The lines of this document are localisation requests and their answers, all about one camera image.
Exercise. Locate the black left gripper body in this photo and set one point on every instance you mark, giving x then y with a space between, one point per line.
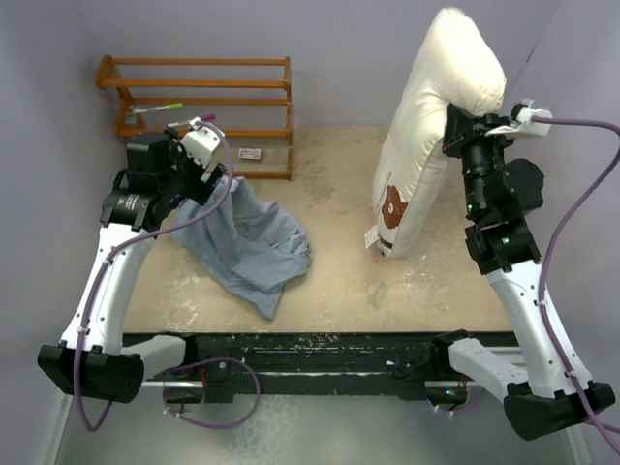
184 177

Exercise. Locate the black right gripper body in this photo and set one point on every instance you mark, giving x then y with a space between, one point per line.
492 121

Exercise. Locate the blue pillowcase with yellow drawings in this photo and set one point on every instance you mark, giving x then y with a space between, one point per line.
252 248

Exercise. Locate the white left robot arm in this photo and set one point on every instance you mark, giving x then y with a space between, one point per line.
90 359

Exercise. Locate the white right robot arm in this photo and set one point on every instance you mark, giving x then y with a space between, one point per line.
553 390

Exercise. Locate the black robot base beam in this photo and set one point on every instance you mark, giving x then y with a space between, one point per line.
220 366

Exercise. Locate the pink capped marker pen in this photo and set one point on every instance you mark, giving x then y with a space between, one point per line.
191 121

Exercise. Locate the green capped marker pen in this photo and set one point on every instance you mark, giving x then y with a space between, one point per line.
150 109

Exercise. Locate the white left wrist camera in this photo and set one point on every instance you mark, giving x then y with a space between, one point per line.
201 141

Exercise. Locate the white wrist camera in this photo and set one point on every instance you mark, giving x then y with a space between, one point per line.
521 124
201 141

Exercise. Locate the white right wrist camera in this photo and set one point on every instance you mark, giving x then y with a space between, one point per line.
521 124

